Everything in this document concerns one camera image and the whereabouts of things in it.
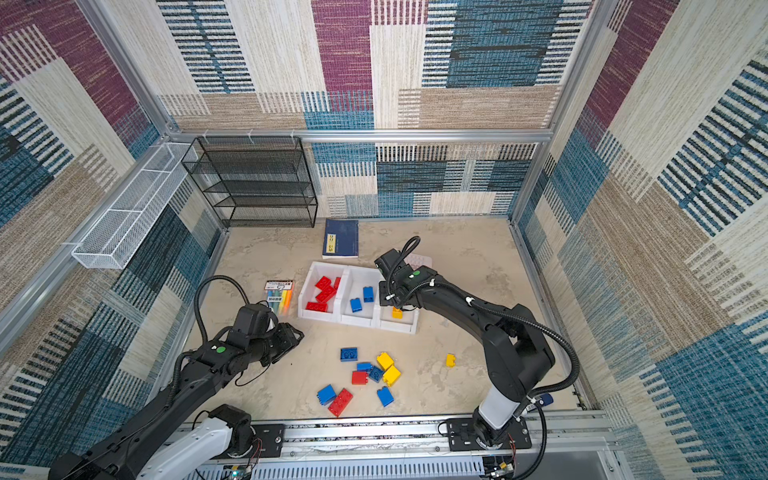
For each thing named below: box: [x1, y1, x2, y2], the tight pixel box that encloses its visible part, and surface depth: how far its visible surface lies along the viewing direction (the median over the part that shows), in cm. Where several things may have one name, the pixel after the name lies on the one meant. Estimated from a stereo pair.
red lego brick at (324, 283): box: [315, 276, 332, 291], surface depth 102 cm
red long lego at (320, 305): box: [305, 296, 331, 312], surface depth 96 cm
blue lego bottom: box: [377, 386, 395, 407], surface depth 81 cm
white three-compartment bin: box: [298, 261, 420, 335], surface depth 97 cm
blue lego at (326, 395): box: [316, 384, 337, 406], surface depth 81 cm
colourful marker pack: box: [264, 280, 294, 316], surface depth 101 cm
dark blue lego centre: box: [368, 365, 384, 383], surface depth 84 cm
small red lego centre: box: [351, 371, 369, 385], surface depth 84 cm
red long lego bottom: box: [328, 388, 353, 418], surface depth 79 cm
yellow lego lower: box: [383, 365, 402, 387], surface depth 83 cm
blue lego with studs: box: [340, 347, 358, 362], surface depth 87 cm
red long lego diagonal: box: [316, 280, 336, 303], surface depth 101 cm
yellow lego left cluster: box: [376, 352, 394, 371], surface depth 85 cm
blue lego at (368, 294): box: [363, 286, 375, 303], surface depth 98 cm
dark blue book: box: [322, 218, 359, 259], surface depth 116 cm
